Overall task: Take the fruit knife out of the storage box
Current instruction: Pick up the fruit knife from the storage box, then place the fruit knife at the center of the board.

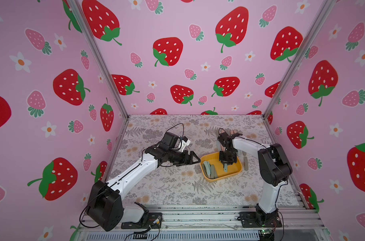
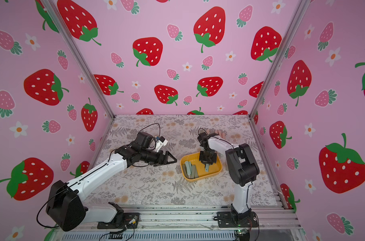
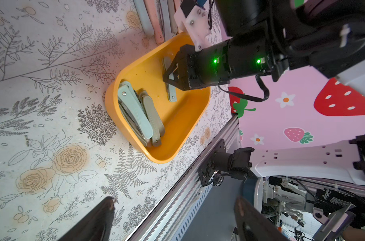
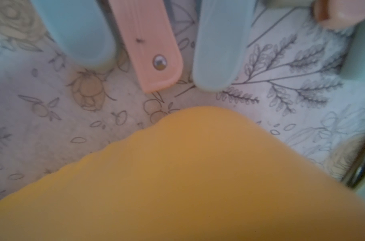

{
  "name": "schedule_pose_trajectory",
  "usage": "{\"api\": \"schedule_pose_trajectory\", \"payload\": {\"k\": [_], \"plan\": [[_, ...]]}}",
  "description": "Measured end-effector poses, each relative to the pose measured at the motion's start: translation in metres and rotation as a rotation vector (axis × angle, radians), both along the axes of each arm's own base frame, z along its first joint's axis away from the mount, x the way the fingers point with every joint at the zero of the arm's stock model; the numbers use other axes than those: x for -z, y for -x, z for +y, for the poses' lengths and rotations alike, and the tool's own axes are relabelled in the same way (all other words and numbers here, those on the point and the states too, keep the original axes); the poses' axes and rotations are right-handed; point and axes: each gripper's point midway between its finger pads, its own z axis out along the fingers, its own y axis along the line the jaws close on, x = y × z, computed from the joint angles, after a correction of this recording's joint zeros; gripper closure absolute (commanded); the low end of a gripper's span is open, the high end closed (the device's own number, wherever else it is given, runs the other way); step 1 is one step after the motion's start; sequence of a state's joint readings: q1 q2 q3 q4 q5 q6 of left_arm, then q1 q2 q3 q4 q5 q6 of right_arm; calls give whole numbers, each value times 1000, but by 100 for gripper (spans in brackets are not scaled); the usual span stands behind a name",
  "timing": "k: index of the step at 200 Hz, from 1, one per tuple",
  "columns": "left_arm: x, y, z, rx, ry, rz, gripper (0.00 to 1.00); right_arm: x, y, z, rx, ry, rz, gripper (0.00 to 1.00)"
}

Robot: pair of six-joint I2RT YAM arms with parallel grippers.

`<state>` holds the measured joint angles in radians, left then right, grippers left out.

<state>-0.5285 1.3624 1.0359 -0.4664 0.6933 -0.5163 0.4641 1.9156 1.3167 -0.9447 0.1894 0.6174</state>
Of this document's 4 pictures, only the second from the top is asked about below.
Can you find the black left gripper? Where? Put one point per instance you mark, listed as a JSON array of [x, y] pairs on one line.
[[165, 160]]

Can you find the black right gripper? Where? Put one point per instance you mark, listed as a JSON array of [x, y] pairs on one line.
[[207, 159]]

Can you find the pink folding fruit knife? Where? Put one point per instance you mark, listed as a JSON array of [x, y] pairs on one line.
[[222, 134]]

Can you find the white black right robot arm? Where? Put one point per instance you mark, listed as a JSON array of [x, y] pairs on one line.
[[242, 166]]

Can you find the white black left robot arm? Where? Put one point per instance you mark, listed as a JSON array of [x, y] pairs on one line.
[[65, 204]]

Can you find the yellow plastic storage box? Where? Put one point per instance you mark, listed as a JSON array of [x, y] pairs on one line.
[[193, 169]]

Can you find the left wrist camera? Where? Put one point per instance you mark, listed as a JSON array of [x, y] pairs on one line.
[[148, 142]]

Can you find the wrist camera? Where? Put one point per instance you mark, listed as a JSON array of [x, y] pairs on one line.
[[203, 140], [148, 142]]

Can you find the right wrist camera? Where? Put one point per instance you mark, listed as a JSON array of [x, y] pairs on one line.
[[203, 140]]

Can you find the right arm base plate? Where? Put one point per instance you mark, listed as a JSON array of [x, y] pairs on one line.
[[233, 219]]

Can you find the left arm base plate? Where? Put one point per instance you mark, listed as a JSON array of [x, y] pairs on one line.
[[121, 221]]

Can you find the aluminium frame rail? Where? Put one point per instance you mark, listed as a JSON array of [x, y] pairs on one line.
[[194, 223]]

